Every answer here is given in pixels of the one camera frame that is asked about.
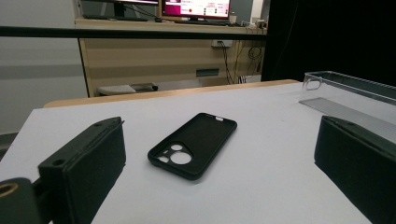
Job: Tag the clear plastic box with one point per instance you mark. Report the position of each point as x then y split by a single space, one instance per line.
348 93

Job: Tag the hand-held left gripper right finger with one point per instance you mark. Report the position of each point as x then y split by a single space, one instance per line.
355 155

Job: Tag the lit computer monitor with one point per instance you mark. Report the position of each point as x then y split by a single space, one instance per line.
196 7

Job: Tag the white power strip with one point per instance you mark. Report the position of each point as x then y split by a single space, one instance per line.
221 43

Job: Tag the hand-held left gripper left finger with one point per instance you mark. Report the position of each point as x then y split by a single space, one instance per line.
84 168

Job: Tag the black keyboard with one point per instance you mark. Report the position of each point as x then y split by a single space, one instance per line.
202 22

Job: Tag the grey chair seat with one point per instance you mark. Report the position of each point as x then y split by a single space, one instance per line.
116 90

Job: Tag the black phone case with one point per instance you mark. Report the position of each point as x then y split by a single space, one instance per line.
199 146

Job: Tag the black curtain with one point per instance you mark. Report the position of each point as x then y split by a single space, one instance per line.
330 37

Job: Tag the black metal rail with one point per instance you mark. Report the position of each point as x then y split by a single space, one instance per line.
93 32

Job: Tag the wooden desk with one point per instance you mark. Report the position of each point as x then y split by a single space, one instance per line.
149 59

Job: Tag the dark computer monitor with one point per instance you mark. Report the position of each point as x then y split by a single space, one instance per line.
118 4

